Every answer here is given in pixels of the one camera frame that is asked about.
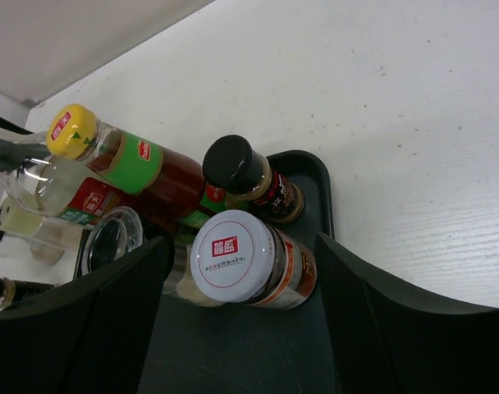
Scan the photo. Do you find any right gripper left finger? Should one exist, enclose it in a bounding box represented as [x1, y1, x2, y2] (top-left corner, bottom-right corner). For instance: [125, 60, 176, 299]
[0, 236, 172, 393]

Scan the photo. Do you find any silver-lid white powder jar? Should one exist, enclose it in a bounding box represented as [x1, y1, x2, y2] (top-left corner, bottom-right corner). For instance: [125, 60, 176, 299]
[77, 206, 222, 308]

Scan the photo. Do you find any yellow-cap white powder jar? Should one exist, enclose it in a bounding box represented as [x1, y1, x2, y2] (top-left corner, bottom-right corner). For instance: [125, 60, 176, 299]
[0, 196, 83, 265]

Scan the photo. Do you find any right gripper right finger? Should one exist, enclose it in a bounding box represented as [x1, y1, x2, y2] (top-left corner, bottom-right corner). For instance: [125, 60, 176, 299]
[315, 234, 499, 393]

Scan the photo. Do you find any small black-cap spice bottle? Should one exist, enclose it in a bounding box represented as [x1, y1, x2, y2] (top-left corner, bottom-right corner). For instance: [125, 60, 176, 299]
[202, 135, 304, 224]

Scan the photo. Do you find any yellow-cap red sauce bottle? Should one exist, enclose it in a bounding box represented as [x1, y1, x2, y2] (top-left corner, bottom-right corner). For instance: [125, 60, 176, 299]
[46, 104, 233, 232]

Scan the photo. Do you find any small dark pepper bottle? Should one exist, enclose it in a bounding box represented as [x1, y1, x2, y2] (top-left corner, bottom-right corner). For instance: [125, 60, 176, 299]
[0, 277, 55, 311]

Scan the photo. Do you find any black plastic tray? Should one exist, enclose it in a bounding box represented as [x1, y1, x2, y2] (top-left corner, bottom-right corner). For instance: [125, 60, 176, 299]
[71, 149, 336, 394]

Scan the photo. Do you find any red-label lid spice jar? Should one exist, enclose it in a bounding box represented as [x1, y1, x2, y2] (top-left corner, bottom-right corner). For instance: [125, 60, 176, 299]
[190, 210, 318, 309]

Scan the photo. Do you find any tall black-cap sauce bottle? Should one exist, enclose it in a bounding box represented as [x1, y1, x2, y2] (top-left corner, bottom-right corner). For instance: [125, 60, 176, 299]
[0, 117, 128, 227]

